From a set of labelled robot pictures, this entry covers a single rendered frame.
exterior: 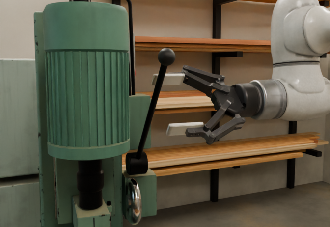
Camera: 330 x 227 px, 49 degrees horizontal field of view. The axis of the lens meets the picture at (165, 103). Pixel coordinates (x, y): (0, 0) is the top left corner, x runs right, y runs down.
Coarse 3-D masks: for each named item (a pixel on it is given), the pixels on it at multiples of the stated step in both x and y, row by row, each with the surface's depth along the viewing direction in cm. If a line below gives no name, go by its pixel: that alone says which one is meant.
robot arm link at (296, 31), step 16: (288, 0) 79; (304, 0) 78; (272, 16) 83; (288, 16) 78; (304, 16) 75; (320, 16) 74; (272, 32) 83; (288, 32) 78; (304, 32) 75; (320, 32) 74; (272, 48) 83; (288, 48) 78; (304, 48) 77; (320, 48) 76
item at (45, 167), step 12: (36, 12) 90; (36, 24) 90; (36, 36) 90; (36, 48) 91; (36, 60) 91; (36, 72) 91; (36, 84) 92; (48, 156) 94; (120, 156) 100; (48, 168) 94; (120, 168) 101; (48, 180) 95; (120, 180) 101; (48, 192) 95; (120, 192) 101; (48, 204) 95; (120, 204) 102; (48, 216) 96; (120, 216) 102
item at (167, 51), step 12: (168, 48) 70; (168, 60) 69; (156, 84) 76; (156, 96) 78; (144, 132) 87; (144, 144) 91; (132, 156) 95; (144, 156) 96; (132, 168) 94; (144, 168) 96
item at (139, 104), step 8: (136, 96) 99; (144, 96) 100; (136, 104) 99; (144, 104) 100; (136, 112) 99; (144, 112) 100; (136, 120) 100; (144, 120) 100; (136, 128) 100; (136, 136) 100; (136, 144) 100
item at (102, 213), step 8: (72, 200) 87; (80, 208) 80; (96, 208) 80; (104, 208) 80; (80, 216) 76; (88, 216) 76; (96, 216) 76; (104, 216) 77; (80, 224) 75; (88, 224) 76; (96, 224) 76; (104, 224) 77
